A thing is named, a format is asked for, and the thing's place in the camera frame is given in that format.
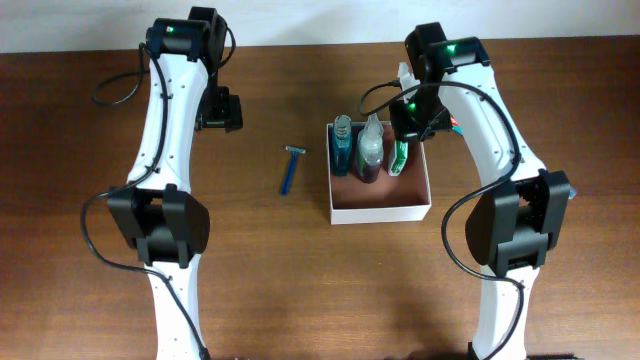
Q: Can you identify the green Dettol soap box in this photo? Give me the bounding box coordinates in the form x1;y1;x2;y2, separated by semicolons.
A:
388;140;409;176

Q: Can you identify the purple foaming soap pump bottle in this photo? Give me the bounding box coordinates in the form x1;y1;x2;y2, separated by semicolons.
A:
354;114;384;184

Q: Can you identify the teal Listerine mouthwash bottle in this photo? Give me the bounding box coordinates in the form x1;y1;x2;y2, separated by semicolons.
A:
331;115;352;176

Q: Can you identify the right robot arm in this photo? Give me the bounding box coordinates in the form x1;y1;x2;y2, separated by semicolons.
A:
389;22;572;359

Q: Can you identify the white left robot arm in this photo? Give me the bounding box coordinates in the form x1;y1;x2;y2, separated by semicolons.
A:
106;6;243;359

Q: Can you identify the green Colgate toothpaste tube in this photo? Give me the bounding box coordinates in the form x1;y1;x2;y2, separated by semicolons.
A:
450;116;463;135

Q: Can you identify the pink open cardboard box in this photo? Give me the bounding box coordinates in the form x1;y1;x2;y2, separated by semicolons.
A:
326;123;432;225

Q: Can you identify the blue disposable razor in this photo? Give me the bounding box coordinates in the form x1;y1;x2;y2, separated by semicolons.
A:
279;145;306;196

